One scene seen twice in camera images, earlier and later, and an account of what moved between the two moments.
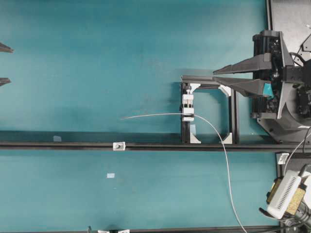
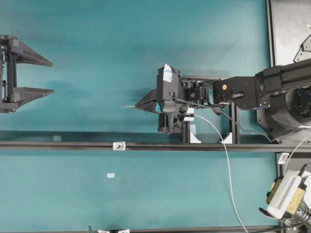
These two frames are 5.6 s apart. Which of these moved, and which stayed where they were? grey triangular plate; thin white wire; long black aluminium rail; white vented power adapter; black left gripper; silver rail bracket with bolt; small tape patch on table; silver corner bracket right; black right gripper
Moved: thin white wire; black left gripper; black right gripper
Stayed: small tape patch on table; grey triangular plate; silver corner bracket right; long black aluminium rail; silver rail bracket with bolt; white vented power adapter
